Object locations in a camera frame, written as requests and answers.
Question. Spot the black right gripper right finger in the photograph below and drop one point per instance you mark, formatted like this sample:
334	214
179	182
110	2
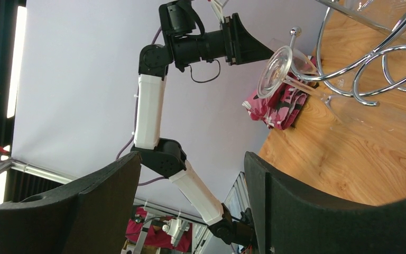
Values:
293	217

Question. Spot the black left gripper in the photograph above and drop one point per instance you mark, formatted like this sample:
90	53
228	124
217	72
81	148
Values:
232	42

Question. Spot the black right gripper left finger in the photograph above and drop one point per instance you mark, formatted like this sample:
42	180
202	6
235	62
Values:
87	215

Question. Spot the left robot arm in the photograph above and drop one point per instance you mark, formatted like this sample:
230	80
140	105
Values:
166	156

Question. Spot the chrome wine glass rack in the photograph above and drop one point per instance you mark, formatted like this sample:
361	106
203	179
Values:
387	17

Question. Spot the pink camouflage cloth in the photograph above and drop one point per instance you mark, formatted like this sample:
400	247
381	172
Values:
279	111

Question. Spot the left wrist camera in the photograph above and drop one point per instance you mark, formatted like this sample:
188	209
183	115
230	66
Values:
217	7

